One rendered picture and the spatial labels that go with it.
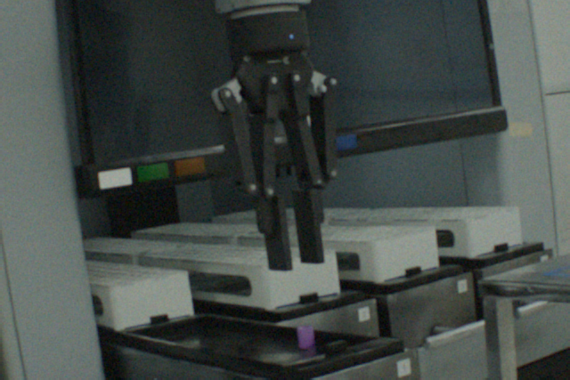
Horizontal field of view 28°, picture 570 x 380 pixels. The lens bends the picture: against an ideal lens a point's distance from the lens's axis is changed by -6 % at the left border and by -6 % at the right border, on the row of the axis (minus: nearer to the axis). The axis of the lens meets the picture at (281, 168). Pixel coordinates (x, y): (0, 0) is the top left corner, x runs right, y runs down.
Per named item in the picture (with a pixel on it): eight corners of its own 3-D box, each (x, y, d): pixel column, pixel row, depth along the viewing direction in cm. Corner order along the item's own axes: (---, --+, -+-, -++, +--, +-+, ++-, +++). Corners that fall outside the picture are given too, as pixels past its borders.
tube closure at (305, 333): (314, 343, 112) (312, 324, 112) (316, 346, 111) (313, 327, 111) (297, 345, 112) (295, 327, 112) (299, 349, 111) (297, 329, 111)
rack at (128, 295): (21, 317, 149) (13, 270, 148) (86, 304, 154) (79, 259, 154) (119, 342, 124) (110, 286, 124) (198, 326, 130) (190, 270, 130)
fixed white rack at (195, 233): (134, 270, 186) (128, 231, 186) (187, 260, 192) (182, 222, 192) (233, 281, 162) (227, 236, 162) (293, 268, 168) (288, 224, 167)
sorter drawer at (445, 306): (120, 311, 189) (112, 257, 188) (192, 297, 196) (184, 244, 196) (417, 359, 129) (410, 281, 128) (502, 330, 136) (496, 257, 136)
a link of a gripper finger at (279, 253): (283, 194, 109) (277, 195, 108) (293, 270, 109) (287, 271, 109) (265, 194, 111) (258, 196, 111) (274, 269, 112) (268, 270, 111)
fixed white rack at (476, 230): (330, 262, 169) (325, 219, 169) (384, 249, 175) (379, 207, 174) (472, 268, 144) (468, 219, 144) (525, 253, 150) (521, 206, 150)
